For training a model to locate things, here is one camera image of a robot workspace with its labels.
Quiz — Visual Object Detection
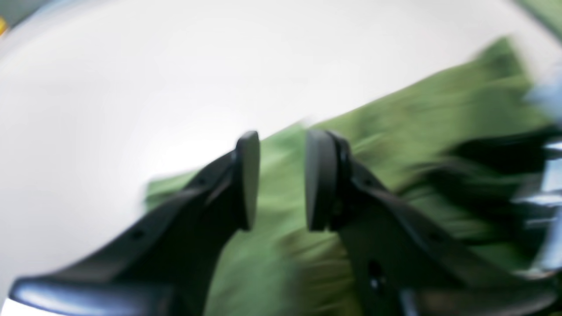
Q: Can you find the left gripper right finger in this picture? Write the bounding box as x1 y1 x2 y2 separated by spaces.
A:
305 129 561 316

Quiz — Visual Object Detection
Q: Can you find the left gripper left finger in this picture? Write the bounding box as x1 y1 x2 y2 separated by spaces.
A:
9 131 260 316

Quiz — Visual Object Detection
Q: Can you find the olive green t-shirt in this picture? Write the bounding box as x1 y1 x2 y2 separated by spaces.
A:
145 37 562 316

